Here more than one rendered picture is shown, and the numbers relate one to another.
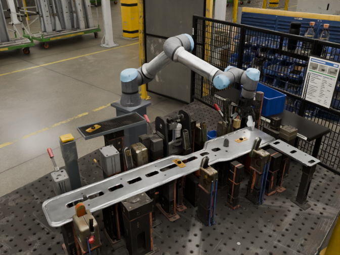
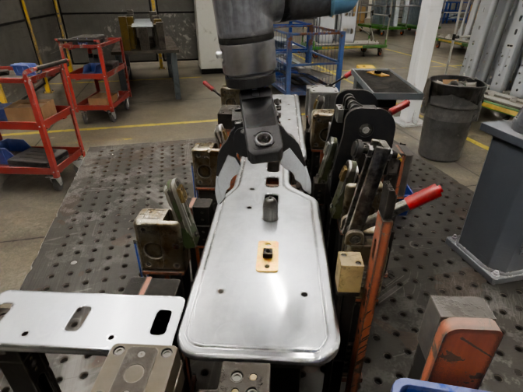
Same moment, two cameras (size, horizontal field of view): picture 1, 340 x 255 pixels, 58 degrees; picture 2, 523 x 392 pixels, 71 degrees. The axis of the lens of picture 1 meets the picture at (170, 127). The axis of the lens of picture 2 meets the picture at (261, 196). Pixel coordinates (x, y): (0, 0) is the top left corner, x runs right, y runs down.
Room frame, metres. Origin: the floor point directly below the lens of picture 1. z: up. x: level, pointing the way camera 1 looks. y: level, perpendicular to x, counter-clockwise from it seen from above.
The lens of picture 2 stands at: (1.95, -0.86, 1.41)
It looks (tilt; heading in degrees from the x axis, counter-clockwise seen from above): 29 degrees down; 126
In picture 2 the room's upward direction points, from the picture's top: straight up
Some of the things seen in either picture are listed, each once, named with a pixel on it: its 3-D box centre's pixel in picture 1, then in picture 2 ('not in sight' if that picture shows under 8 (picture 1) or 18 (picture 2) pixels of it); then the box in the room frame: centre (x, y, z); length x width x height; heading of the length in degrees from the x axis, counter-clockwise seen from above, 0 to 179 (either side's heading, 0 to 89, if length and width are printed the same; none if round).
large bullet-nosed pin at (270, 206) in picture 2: (226, 143); (270, 210); (1.59, -0.33, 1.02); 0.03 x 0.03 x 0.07
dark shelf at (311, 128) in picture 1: (264, 110); not in sight; (2.06, -0.69, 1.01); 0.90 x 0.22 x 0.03; 33
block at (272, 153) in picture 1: (269, 172); (163, 347); (1.54, -0.60, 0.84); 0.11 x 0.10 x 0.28; 33
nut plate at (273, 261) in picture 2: (241, 138); (268, 253); (1.66, -0.44, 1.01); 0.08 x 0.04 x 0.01; 123
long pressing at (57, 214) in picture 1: (176, 165); (272, 152); (1.38, -0.04, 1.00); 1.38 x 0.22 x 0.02; 123
